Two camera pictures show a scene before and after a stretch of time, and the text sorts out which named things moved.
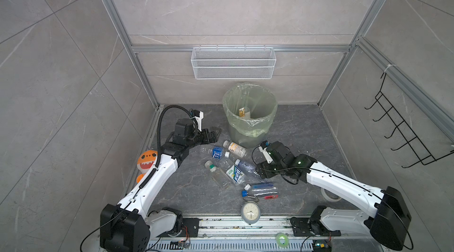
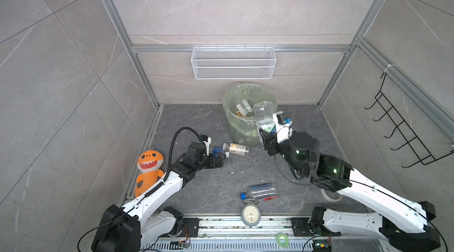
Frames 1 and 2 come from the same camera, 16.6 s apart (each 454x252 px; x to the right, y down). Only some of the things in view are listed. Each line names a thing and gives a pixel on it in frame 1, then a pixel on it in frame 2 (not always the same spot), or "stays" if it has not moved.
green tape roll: [286, 238] stays
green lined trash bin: [249, 110] stays
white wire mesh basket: [233, 63] stays
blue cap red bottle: [266, 191] stays
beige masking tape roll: [328, 198] stays
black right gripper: [263, 168] to [271, 142]
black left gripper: [213, 138] to [215, 164]
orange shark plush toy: [146, 161] stays
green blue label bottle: [228, 164] to [263, 112]
